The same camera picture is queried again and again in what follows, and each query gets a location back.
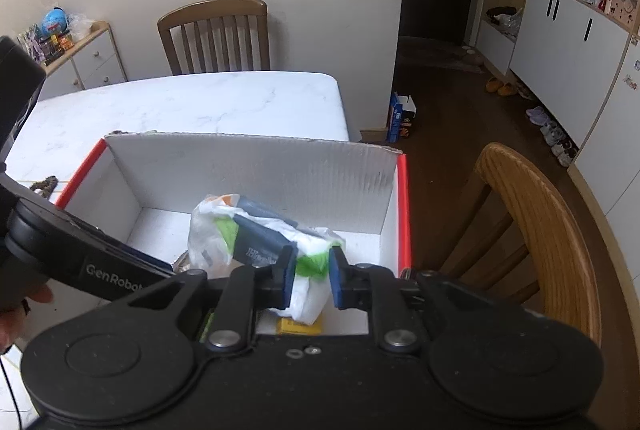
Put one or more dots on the yellow slipper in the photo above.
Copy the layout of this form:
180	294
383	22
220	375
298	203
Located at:
507	89
493	84

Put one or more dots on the red cardboard box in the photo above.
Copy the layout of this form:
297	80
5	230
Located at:
260	170

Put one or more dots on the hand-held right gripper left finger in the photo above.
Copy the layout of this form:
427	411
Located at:
287	277

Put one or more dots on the yellow small box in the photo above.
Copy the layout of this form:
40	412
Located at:
300	326

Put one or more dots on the blue globe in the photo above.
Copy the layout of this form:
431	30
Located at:
55	21

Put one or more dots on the lilac slipper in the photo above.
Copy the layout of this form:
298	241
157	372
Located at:
537	115

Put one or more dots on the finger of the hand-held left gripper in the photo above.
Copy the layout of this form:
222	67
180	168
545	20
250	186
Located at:
110	272

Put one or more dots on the dark jars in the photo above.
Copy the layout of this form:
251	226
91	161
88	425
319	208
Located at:
52	46

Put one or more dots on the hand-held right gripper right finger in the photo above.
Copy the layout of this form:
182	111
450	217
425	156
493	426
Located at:
337	280

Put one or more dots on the clear plastic bag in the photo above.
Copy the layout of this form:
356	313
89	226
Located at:
80	25

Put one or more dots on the blue snack carton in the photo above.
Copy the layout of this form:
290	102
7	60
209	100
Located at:
401	115

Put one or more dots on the white sneaker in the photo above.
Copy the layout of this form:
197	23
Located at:
565	153
552	133

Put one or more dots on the brown furry toy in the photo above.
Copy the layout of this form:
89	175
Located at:
44	186

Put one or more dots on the dark wooden slat-back chair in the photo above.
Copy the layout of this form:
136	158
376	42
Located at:
212	13

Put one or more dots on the light wooden chair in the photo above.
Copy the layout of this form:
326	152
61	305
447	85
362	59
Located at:
540	220

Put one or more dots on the white tall cabinet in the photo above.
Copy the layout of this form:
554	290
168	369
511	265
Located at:
565	40

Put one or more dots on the person's left hand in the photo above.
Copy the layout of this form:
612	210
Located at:
20	315

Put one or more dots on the plastic bag of tissue packs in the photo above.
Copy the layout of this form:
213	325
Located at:
220	235

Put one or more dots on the white sideboard cabinet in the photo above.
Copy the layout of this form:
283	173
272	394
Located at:
90	60

